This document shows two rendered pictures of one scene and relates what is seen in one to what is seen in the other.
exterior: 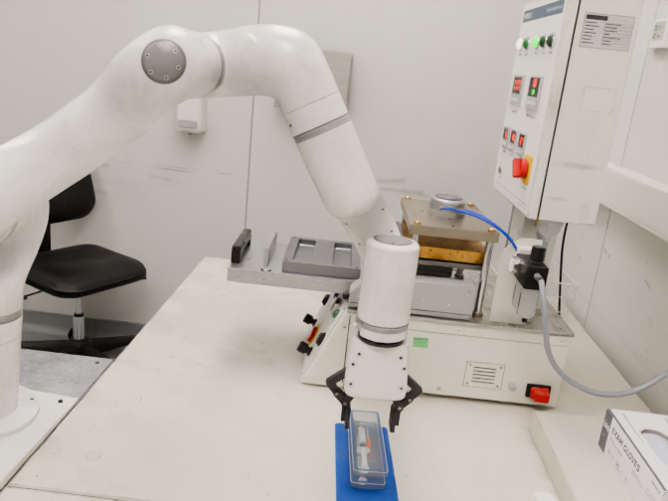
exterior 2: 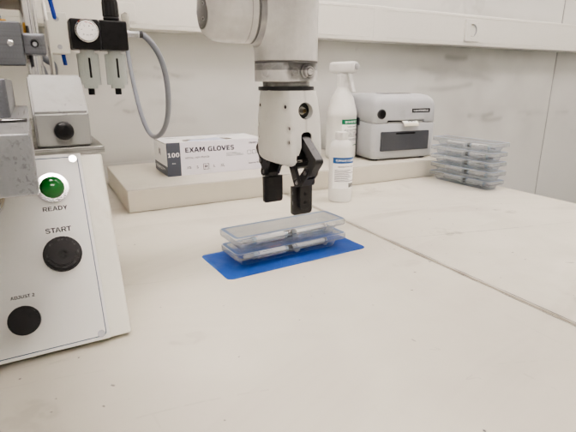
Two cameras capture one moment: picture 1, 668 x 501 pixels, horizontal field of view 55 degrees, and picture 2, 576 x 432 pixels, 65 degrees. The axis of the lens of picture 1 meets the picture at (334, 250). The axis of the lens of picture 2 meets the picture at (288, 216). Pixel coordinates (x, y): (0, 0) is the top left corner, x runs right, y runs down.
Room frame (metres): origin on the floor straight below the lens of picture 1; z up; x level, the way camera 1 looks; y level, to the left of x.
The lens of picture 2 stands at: (1.27, 0.46, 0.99)
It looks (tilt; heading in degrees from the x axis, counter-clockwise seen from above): 16 degrees down; 241
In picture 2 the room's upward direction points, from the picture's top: straight up
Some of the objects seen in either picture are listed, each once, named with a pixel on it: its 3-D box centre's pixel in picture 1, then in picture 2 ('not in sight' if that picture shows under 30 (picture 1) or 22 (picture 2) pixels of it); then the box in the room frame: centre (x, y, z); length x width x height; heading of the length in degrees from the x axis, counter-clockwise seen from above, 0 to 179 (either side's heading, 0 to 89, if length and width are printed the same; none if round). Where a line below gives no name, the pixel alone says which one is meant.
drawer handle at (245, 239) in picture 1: (242, 245); not in sight; (1.38, 0.21, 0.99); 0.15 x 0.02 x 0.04; 0
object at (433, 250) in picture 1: (442, 234); not in sight; (1.37, -0.23, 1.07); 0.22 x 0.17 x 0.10; 0
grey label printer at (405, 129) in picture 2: not in sight; (381, 123); (0.40, -0.55, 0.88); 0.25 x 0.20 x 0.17; 83
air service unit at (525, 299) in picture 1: (525, 279); (98, 47); (1.16, -0.36, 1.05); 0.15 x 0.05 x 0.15; 0
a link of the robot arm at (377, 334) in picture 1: (380, 326); (286, 75); (0.96, -0.09, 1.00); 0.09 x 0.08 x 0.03; 92
